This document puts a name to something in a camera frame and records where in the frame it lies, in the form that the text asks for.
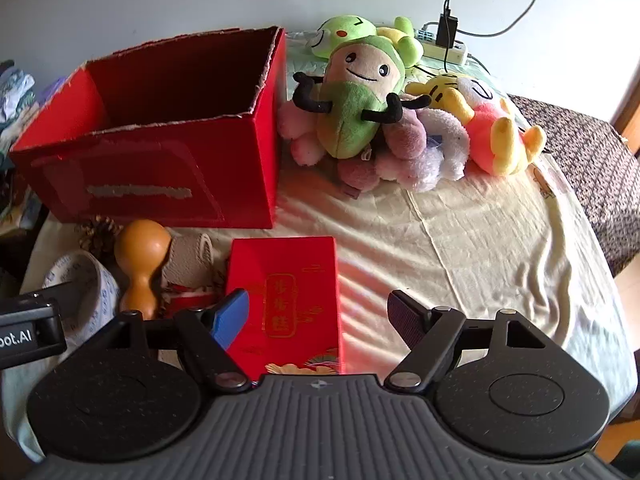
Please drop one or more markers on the red gold-printed packet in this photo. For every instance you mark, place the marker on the red gold-printed packet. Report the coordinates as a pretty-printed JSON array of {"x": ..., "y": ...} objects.
[{"x": 295, "y": 285}]

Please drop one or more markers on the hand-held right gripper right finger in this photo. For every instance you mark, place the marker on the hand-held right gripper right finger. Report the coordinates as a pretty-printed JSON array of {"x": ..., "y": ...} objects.
[{"x": 402, "y": 317}]

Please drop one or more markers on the brown pine cone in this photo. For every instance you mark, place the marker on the brown pine cone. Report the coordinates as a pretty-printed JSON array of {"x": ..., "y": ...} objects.
[{"x": 100, "y": 235}]

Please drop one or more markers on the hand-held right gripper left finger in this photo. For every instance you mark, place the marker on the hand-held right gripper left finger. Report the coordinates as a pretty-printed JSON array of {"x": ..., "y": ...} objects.
[{"x": 232, "y": 316}]

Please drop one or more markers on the beige fabric roll red trim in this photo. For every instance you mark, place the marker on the beige fabric roll red trim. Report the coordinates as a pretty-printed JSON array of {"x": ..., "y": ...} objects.
[{"x": 187, "y": 260}]

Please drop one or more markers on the white power strip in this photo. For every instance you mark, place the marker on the white power strip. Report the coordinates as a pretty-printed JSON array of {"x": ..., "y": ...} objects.
[{"x": 457, "y": 55}]

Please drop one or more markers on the black charger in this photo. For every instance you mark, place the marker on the black charger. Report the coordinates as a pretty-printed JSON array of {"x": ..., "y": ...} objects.
[{"x": 446, "y": 30}]

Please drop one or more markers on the pink purple fluffy plush toy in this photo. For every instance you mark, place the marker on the pink purple fluffy plush toy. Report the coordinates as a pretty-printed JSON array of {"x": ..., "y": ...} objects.
[{"x": 405, "y": 155}]

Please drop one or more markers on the brown patterned blanket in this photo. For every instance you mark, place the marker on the brown patterned blanket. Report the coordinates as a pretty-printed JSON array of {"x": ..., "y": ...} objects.
[{"x": 590, "y": 170}]

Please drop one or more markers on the green frog plush toy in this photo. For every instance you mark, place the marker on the green frog plush toy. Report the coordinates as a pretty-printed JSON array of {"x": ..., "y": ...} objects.
[{"x": 345, "y": 30}]

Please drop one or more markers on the green bean plush toy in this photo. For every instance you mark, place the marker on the green bean plush toy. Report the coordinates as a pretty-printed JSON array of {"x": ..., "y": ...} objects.
[{"x": 350, "y": 110}]

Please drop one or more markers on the yellow pink plush toy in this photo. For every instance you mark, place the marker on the yellow pink plush toy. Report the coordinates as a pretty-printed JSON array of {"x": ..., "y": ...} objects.
[{"x": 485, "y": 130}]

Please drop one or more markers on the white printed tape roll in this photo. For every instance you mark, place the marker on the white printed tape roll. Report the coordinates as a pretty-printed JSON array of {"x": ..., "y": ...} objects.
[{"x": 95, "y": 280}]

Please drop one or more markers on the red cardboard box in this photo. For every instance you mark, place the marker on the red cardboard box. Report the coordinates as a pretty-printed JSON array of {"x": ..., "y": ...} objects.
[{"x": 150, "y": 175}]

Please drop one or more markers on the cream bed sheet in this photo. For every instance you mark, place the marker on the cream bed sheet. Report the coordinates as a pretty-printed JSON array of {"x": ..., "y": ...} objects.
[{"x": 475, "y": 250}]

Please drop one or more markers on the wooden door frame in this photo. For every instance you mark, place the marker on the wooden door frame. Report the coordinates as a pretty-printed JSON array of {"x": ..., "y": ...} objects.
[{"x": 631, "y": 125}]

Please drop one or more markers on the brown wooden gourd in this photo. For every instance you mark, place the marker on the brown wooden gourd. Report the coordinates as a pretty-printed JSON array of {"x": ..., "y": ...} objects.
[{"x": 142, "y": 245}]

